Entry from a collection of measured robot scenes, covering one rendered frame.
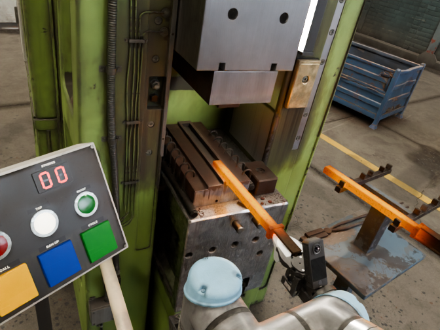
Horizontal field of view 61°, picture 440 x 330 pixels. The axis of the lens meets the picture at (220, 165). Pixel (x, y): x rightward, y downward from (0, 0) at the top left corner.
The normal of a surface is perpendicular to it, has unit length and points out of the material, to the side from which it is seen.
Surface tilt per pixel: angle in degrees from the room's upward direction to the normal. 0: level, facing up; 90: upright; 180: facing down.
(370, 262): 0
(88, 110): 90
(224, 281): 0
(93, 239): 60
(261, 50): 90
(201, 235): 90
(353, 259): 0
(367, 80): 89
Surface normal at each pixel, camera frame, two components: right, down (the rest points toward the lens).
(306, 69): 0.43, 0.54
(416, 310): 0.16, -0.83
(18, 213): 0.75, -0.03
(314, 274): 0.42, 0.04
